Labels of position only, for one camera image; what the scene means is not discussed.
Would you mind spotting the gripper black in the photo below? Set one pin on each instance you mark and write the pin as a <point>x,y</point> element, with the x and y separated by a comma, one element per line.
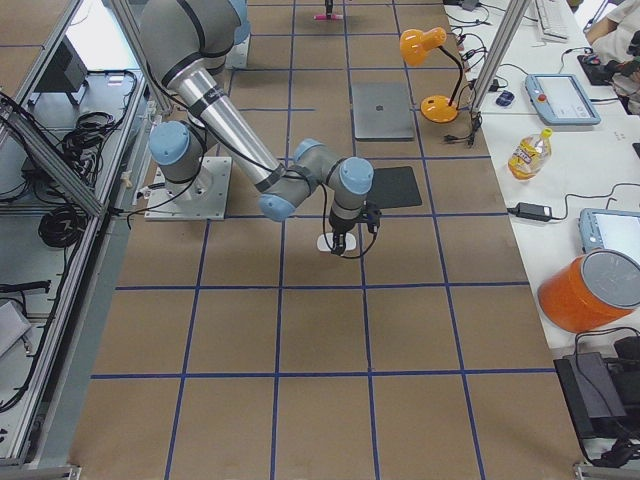
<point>341,225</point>

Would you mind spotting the white computer mouse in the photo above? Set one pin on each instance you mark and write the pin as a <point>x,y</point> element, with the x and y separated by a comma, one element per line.
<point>325,242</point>

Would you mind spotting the pink marker pen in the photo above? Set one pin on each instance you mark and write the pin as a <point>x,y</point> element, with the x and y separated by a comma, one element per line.
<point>328,17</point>

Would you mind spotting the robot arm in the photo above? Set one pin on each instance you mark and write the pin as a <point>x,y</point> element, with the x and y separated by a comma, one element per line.
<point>185,44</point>

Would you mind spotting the black mousepad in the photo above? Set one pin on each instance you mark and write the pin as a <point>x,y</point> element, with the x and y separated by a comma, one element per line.
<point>394,187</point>

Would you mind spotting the silver laptop notebook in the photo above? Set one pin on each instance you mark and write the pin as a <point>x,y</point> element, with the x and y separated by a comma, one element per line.
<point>382,112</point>

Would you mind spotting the orange desk lamp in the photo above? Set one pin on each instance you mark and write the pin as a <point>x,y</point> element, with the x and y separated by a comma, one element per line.
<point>415,47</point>

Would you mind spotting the dark blue pouch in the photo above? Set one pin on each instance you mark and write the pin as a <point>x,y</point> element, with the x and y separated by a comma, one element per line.
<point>505,99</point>

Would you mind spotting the black power adapter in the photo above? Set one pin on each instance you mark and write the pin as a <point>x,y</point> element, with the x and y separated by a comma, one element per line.
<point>531,211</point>

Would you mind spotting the orange juice bottle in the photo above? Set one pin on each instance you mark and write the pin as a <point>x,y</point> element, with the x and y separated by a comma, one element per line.
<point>530,155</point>

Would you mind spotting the white keyboard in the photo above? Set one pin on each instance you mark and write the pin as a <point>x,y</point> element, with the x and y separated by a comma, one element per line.
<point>549,14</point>

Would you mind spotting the blue teach pendant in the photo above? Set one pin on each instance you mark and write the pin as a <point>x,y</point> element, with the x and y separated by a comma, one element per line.
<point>560,100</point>
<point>610,229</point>

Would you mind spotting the orange bucket grey lid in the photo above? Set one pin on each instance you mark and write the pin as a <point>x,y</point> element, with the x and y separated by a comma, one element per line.
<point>594,290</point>

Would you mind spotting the black equipment box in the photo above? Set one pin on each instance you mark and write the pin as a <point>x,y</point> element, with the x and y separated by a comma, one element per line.
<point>602,392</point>

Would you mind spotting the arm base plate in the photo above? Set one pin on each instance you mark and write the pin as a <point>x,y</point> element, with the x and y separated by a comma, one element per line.
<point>203,198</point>
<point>237,57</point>

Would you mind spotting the aluminium frame post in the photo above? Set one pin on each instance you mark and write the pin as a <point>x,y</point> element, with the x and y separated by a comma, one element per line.
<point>499,46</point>

